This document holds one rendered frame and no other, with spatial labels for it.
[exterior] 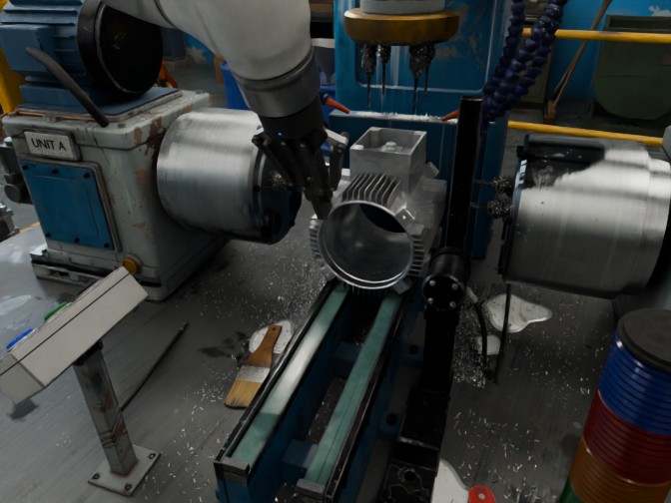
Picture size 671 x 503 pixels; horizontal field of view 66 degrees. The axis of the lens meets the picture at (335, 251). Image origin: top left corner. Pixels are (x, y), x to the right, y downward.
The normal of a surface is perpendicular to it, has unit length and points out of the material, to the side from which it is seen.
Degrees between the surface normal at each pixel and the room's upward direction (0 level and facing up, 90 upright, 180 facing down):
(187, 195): 84
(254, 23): 115
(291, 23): 103
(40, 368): 52
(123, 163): 89
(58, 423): 0
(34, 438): 0
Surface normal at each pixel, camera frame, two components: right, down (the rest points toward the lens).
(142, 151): 0.95, 0.15
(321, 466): -0.02, -0.86
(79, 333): 0.73, -0.41
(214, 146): -0.24, -0.30
